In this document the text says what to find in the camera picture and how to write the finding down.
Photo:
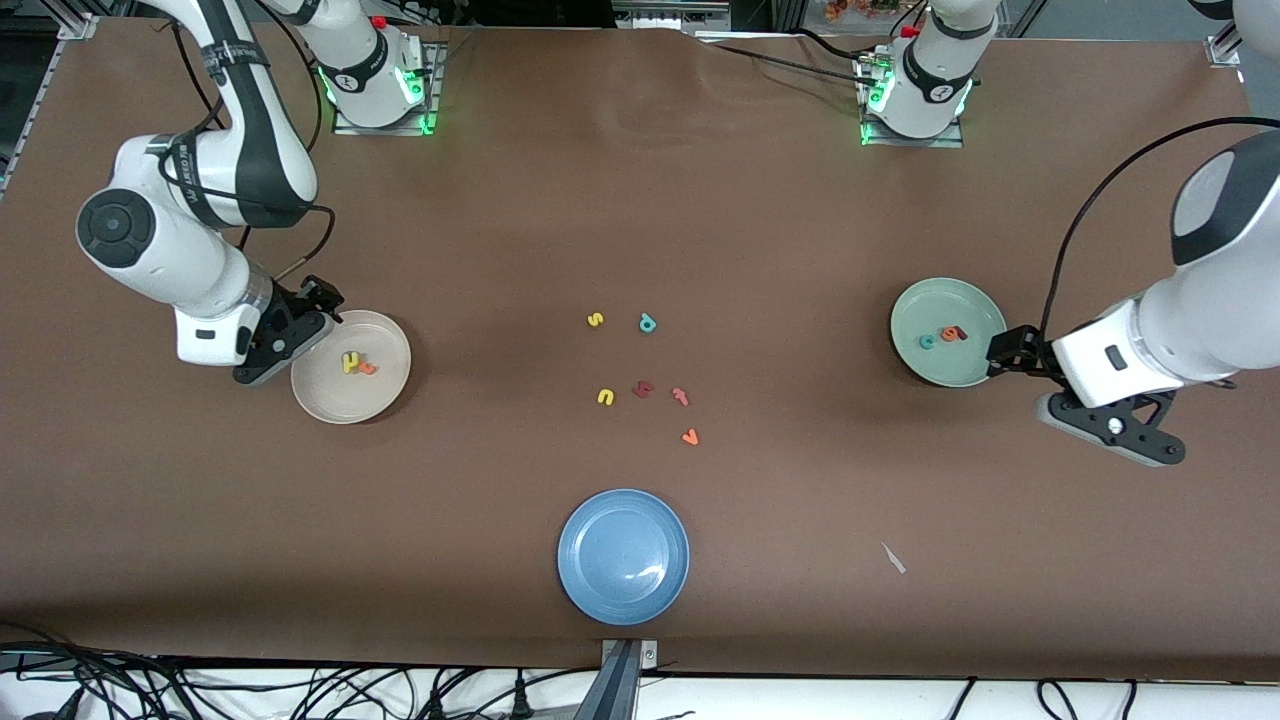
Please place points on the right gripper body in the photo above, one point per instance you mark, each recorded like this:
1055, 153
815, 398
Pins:
291, 312

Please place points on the yellow letter h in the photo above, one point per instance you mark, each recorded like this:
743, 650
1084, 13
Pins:
350, 362

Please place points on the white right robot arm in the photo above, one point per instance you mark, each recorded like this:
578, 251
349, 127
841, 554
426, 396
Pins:
115, 228

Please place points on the pale green plate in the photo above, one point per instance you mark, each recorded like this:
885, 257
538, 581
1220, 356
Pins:
930, 300

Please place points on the beige brown plate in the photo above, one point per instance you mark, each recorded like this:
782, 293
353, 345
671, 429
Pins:
370, 400

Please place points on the white paper scrap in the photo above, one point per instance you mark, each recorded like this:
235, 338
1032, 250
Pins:
893, 558

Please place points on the dark red letter k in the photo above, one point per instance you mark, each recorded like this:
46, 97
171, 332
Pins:
642, 389

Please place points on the orange artificial flowers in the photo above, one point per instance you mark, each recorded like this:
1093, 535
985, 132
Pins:
860, 8

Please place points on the blue plate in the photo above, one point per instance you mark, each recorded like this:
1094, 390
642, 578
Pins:
622, 556

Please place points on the silver metal rack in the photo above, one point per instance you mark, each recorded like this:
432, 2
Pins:
670, 14

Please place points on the black power plug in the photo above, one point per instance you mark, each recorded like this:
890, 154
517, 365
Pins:
520, 702

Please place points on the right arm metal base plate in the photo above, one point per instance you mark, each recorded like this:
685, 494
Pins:
430, 122

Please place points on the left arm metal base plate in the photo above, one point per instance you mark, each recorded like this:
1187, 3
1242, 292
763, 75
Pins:
955, 140

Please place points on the aluminium frame profile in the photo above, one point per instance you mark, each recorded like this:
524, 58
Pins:
25, 110
1222, 48

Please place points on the aluminium corner bracket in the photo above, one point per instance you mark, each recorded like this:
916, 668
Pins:
78, 25

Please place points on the grey metal camera mount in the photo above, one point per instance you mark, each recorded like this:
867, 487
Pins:
620, 680

